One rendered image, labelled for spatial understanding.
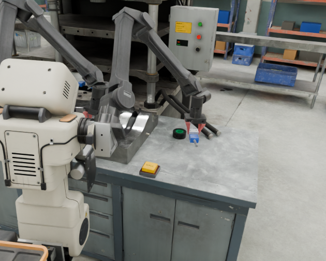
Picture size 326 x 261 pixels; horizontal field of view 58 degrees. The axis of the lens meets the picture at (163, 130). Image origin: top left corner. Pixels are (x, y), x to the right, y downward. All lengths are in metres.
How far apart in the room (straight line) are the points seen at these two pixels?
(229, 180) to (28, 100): 0.94
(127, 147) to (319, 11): 6.73
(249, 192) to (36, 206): 0.87
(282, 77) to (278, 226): 2.92
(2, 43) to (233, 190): 1.10
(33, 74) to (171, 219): 1.00
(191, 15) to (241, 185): 1.15
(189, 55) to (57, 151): 1.38
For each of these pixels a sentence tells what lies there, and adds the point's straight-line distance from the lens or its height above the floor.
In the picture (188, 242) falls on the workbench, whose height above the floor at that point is 0.40.
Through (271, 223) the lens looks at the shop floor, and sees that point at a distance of 2.50.
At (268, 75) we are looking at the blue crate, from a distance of 4.94.
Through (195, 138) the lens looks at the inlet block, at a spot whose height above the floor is 0.94.
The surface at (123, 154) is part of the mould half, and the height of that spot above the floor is 0.86.
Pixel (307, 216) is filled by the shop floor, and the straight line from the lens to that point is 2.69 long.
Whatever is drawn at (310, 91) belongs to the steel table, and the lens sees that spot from 4.90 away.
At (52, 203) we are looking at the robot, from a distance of 1.09.
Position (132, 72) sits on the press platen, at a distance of 2.17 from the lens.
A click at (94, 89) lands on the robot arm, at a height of 1.16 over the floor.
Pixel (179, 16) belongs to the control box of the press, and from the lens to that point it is 2.06.
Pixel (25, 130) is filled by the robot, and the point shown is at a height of 1.22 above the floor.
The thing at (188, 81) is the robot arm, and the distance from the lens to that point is 1.35.
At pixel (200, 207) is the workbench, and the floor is 0.65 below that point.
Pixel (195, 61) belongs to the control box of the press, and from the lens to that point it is 2.08.
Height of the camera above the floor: 1.62
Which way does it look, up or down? 27 degrees down
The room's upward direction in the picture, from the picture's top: 3 degrees clockwise
